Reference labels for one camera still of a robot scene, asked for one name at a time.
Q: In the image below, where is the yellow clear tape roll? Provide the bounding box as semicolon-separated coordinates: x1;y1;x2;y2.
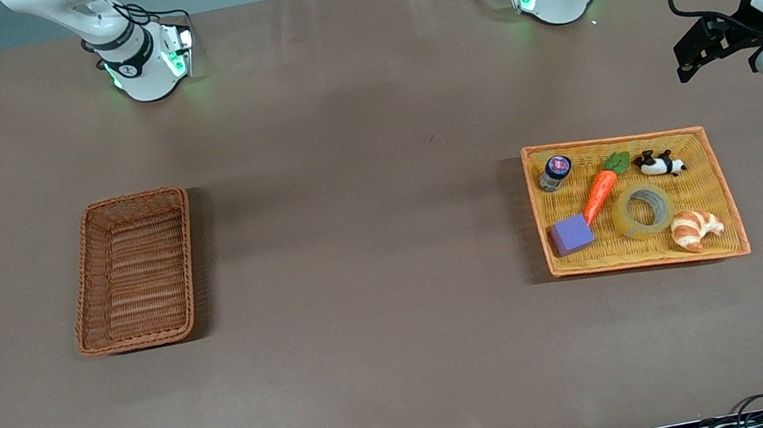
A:
608;178;680;245

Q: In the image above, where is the orange flat woven basket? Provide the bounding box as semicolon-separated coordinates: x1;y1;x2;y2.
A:
519;111;753;291

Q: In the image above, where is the brown woven deep basket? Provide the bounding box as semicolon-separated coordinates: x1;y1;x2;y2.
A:
52;183;213;361

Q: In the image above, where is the black white panda toy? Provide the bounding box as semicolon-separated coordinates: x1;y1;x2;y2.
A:
632;144;689;184

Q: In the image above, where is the toy croissant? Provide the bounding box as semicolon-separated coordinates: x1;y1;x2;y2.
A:
667;204;729;258

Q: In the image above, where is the orange toy carrot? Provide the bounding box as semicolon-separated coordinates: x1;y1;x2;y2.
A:
573;149;641;226

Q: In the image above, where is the small dark jar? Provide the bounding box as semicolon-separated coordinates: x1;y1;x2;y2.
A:
535;153;576;195

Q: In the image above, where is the purple foam block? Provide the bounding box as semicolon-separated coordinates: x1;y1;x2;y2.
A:
547;212;598;260

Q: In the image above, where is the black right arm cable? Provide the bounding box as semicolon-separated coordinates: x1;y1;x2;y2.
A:
85;0;194;47

